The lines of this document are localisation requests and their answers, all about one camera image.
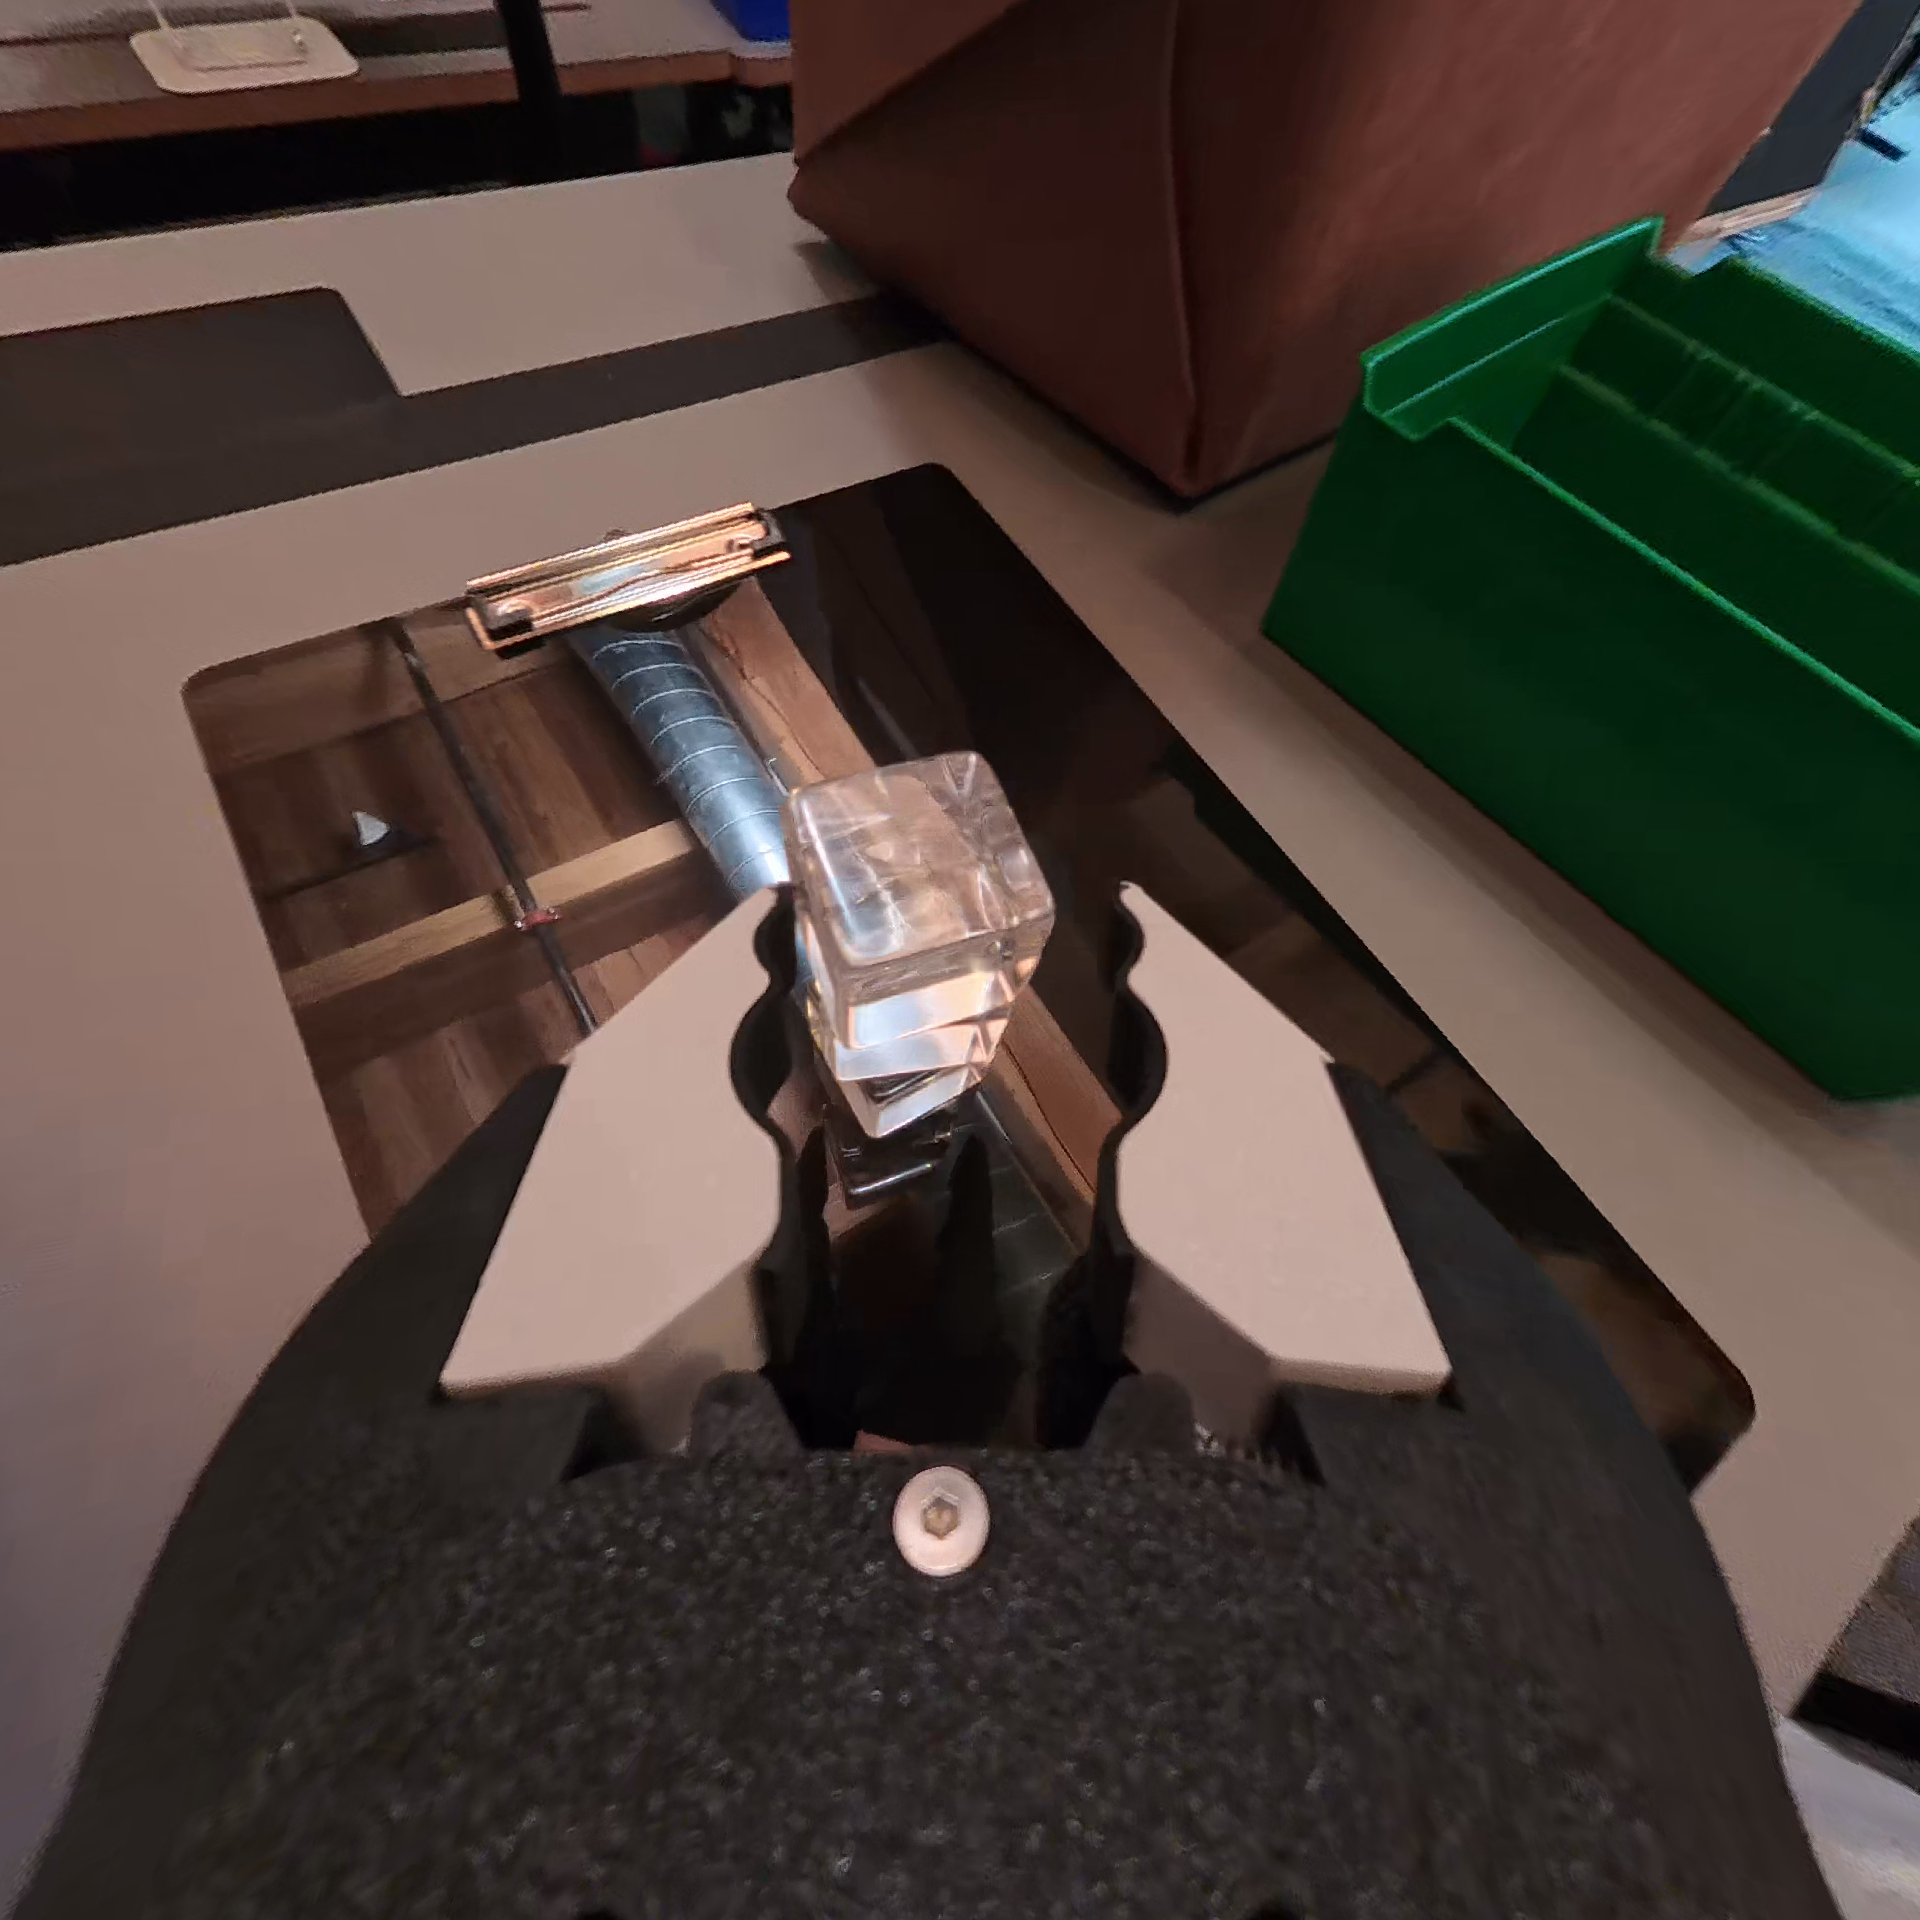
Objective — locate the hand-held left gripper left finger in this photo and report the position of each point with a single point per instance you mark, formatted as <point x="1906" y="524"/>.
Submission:
<point x="630" y="1201"/>

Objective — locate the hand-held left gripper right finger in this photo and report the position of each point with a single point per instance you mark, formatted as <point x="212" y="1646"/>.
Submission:
<point x="1275" y="1201"/>

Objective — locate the clear acrylic cube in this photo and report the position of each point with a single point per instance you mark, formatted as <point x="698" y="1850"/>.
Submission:
<point x="914" y="1035"/>
<point x="900" y="1102"/>
<point x="914" y="885"/>

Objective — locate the grey desk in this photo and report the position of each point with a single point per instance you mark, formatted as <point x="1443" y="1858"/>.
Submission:
<point x="151" y="1050"/>

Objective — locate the black clipboard with metal clip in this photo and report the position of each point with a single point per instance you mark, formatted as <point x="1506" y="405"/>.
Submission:
<point x="1080" y="661"/>

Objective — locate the green plastic bin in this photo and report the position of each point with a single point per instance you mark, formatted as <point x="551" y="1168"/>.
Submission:
<point x="1591" y="674"/>

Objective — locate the background wooden table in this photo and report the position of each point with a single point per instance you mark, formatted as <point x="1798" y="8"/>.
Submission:
<point x="451" y="83"/>

